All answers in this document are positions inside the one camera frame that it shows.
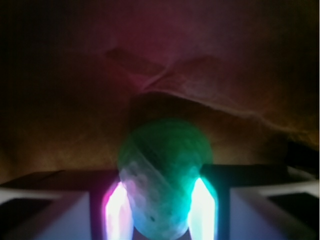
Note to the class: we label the green dimpled rubber ball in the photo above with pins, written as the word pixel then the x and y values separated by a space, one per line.
pixel 159 164

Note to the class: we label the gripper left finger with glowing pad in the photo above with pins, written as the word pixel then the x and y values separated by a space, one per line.
pixel 65 205

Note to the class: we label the brown paper bag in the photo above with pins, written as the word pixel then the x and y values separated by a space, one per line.
pixel 76 75

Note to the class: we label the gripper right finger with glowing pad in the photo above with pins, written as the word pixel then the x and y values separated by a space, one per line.
pixel 255 202

